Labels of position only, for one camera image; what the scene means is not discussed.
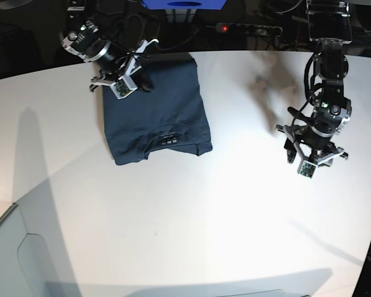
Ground dark blue T-shirt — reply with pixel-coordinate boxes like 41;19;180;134
103;53;213;165

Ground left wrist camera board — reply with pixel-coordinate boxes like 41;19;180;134
297;160;318;179

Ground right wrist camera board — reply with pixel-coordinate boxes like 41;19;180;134
109;75;138;100

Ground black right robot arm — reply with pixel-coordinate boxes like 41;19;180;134
59;1;159;100

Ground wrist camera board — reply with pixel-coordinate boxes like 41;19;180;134
297;160;318;179
109;75;138;100

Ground blue box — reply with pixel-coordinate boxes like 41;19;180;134
141;0;226;10

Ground metal stand legs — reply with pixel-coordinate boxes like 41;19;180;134
165;9;197;24

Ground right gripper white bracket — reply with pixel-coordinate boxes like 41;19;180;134
89;38;159;92

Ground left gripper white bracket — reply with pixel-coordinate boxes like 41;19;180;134
275;124;349;167

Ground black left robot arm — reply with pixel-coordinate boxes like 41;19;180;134
276;1;352;177

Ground grey coiled cable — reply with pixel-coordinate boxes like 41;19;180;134
120;12;202;53

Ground black power strip red switch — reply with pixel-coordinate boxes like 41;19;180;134
215;22;283;37

